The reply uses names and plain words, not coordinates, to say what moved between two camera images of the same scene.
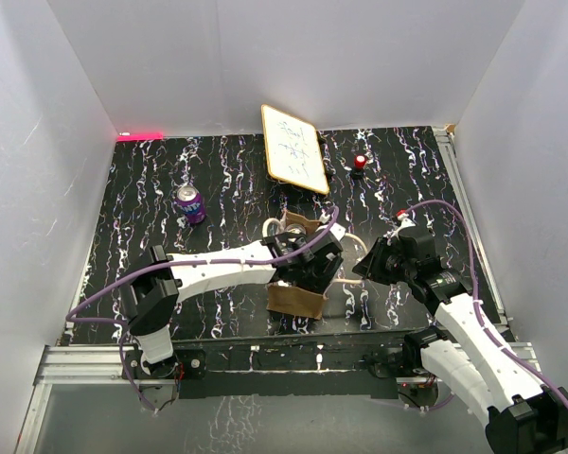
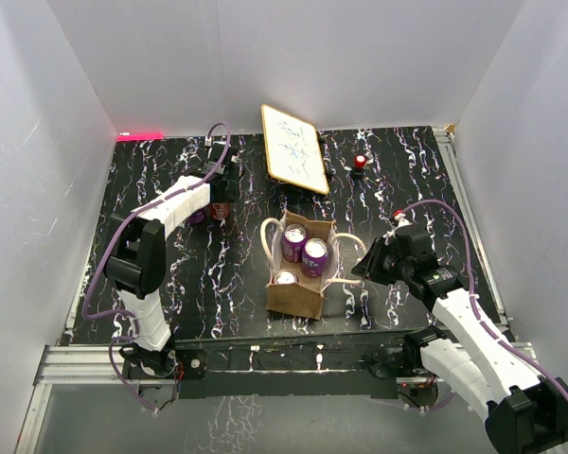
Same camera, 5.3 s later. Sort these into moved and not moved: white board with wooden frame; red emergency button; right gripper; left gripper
Moved: left gripper
Not moved: right gripper; white board with wooden frame; red emergency button
